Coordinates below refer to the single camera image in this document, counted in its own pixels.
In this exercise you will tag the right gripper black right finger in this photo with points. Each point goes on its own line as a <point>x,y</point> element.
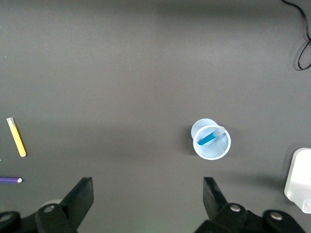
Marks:
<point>215,204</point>

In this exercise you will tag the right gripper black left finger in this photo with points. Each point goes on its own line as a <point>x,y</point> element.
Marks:
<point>75,201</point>

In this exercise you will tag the blue marker with clear cap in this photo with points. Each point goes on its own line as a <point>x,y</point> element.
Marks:
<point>206,139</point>

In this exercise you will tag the purple marker with clear cap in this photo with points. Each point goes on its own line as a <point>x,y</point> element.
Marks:
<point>9,180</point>

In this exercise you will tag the yellow marker with clear cap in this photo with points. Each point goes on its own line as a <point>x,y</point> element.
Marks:
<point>17,138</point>

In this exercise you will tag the white power adapter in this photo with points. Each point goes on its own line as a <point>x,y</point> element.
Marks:
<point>298,179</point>

